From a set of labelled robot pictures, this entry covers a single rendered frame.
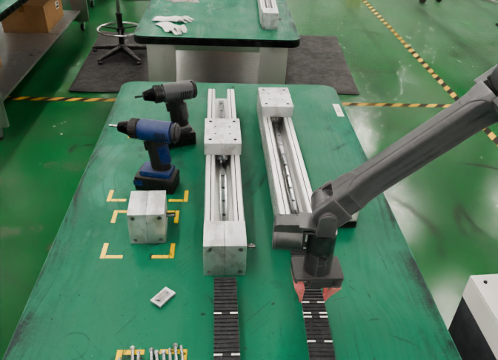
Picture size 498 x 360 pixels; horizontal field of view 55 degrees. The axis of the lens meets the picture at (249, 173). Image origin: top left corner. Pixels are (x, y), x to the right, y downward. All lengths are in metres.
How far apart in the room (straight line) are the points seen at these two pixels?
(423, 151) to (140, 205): 0.70
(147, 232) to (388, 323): 0.61
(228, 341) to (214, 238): 0.24
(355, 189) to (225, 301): 0.39
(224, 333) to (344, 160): 0.82
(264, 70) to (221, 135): 1.45
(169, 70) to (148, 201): 1.71
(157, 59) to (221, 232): 1.85
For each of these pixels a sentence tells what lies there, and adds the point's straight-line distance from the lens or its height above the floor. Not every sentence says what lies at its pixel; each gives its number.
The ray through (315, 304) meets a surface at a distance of 1.08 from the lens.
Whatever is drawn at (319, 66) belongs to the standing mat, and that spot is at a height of 0.01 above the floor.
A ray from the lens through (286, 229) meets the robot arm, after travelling 0.93.
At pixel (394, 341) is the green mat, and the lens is 1.10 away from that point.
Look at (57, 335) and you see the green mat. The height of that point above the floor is 0.78.
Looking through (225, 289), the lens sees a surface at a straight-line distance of 1.09.
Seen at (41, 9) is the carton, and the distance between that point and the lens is 4.71.
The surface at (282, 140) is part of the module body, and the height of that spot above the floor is 0.84.
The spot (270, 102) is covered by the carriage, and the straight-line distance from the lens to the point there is 1.67.
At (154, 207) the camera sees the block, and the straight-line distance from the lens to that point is 1.22.
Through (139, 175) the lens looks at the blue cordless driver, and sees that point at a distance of 1.42.
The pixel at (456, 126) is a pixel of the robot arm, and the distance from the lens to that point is 0.86.
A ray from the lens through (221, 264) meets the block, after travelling 1.14.
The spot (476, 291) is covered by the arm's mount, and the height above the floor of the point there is 0.84.
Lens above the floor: 1.62
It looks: 34 degrees down
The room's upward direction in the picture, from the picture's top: 3 degrees clockwise
